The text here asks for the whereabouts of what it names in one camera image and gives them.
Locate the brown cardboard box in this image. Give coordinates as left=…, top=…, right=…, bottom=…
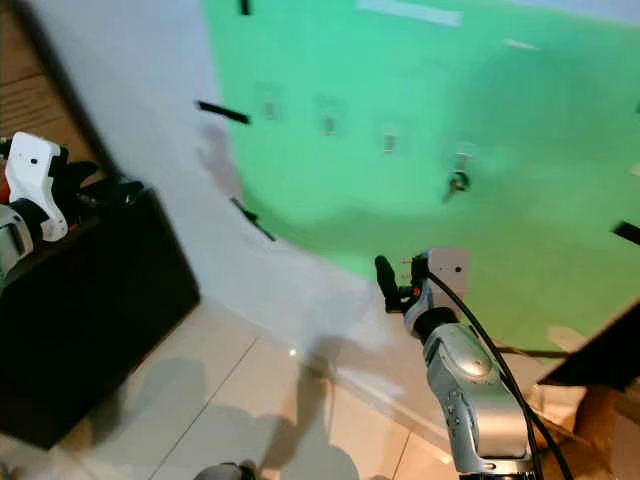
left=0, top=0, right=103, bottom=181

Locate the black cabinet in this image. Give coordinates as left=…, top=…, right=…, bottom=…
left=0, top=186, right=202, bottom=451

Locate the dark furniture corner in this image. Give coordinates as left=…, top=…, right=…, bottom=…
left=538, top=296, right=640, bottom=391

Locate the grey robot foot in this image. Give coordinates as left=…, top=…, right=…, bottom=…
left=194, top=461, right=258, bottom=480

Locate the long white tape strip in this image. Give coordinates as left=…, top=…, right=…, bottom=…
left=355, top=0, right=463, bottom=28

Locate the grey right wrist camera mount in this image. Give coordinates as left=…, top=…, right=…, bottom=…
left=424, top=246, right=472, bottom=303

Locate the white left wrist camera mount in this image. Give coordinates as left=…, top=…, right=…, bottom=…
left=5, top=131, right=70, bottom=242

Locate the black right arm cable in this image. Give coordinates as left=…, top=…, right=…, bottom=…
left=424, top=268, right=575, bottom=480

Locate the clear wall hook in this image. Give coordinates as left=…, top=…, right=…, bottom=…
left=379, top=121, right=403, bottom=156
left=257, top=84, right=282, bottom=123
left=316, top=98, right=342, bottom=138
left=452, top=138, right=478, bottom=171

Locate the green wall sheet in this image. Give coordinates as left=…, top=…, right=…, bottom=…
left=200, top=0, right=640, bottom=353

